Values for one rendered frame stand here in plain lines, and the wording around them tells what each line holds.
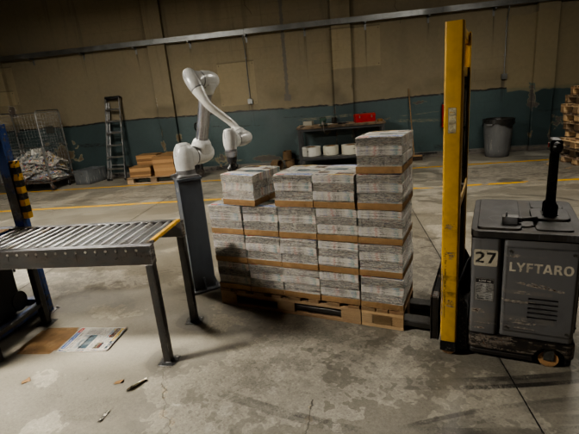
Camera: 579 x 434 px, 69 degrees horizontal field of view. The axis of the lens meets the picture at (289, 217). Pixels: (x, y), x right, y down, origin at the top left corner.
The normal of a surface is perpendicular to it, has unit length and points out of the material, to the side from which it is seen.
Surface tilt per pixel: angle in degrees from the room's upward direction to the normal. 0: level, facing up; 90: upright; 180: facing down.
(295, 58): 90
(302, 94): 90
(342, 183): 90
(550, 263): 90
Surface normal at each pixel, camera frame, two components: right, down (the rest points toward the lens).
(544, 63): -0.11, 0.29
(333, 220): -0.42, 0.28
